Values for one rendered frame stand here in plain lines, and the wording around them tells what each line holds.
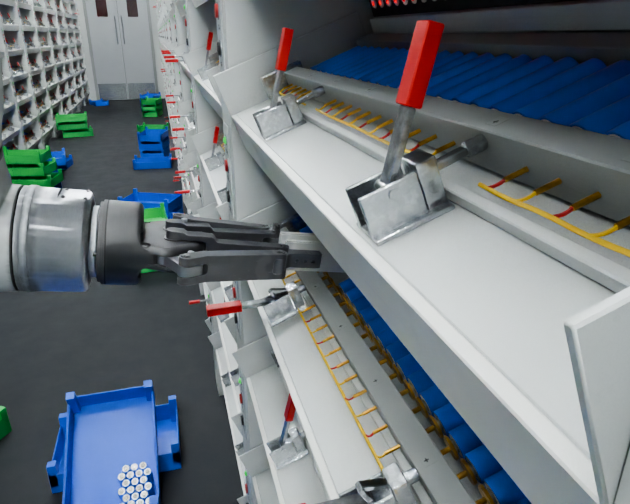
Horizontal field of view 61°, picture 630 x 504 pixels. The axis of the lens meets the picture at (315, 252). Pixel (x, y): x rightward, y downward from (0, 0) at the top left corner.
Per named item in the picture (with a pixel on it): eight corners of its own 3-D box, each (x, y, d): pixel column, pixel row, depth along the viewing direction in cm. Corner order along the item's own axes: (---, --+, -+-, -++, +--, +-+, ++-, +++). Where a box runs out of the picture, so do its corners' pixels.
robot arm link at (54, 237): (33, 173, 48) (104, 179, 50) (34, 267, 51) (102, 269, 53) (9, 201, 40) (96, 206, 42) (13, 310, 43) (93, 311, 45)
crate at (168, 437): (52, 494, 127) (45, 468, 124) (64, 437, 146) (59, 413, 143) (181, 468, 135) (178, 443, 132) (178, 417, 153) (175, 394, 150)
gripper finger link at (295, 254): (268, 247, 51) (274, 258, 48) (319, 250, 52) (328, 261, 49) (266, 262, 51) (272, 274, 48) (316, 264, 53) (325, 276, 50)
